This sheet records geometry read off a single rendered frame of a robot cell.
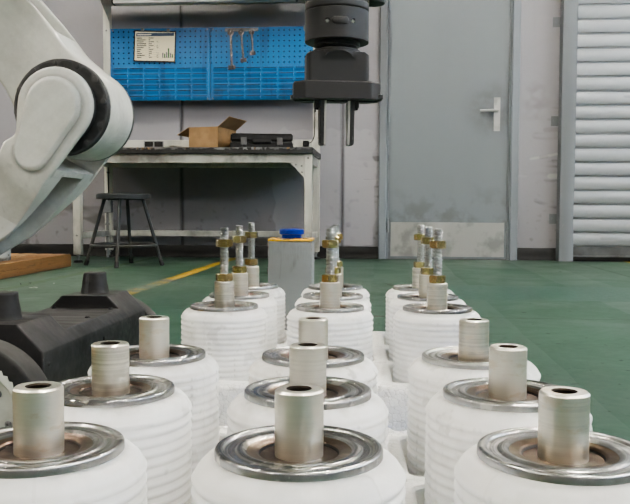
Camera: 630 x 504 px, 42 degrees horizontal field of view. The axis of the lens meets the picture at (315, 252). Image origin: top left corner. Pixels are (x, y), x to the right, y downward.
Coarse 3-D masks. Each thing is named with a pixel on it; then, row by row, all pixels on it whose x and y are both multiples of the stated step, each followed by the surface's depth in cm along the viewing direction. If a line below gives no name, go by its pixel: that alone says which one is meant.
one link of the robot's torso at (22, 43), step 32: (0, 0) 120; (32, 0) 130; (0, 32) 121; (32, 32) 121; (64, 32) 130; (0, 64) 121; (32, 64) 121; (64, 64) 119; (96, 96) 119; (128, 96) 131; (96, 128) 119; (128, 128) 129; (96, 160) 131
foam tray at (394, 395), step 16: (384, 336) 119; (384, 352) 103; (384, 368) 93; (224, 384) 84; (240, 384) 84; (384, 384) 84; (400, 384) 84; (224, 400) 84; (384, 400) 83; (400, 400) 83; (224, 416) 84; (400, 416) 83
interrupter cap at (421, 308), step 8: (408, 304) 91; (416, 304) 92; (424, 304) 92; (448, 304) 93; (456, 304) 92; (416, 312) 87; (424, 312) 86; (432, 312) 86; (440, 312) 86; (448, 312) 86; (456, 312) 86; (464, 312) 87
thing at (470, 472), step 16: (464, 464) 36; (480, 464) 36; (464, 480) 35; (480, 480) 34; (496, 480) 34; (512, 480) 34; (528, 480) 33; (464, 496) 35; (480, 496) 34; (496, 496) 33; (512, 496) 33; (528, 496) 33; (544, 496) 32; (560, 496) 32; (576, 496) 32; (592, 496) 32; (608, 496) 32; (624, 496) 32
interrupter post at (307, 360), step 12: (300, 348) 47; (312, 348) 47; (324, 348) 48; (300, 360) 47; (312, 360) 47; (324, 360) 48; (300, 372) 47; (312, 372) 47; (324, 372) 48; (324, 384) 48; (324, 396) 48
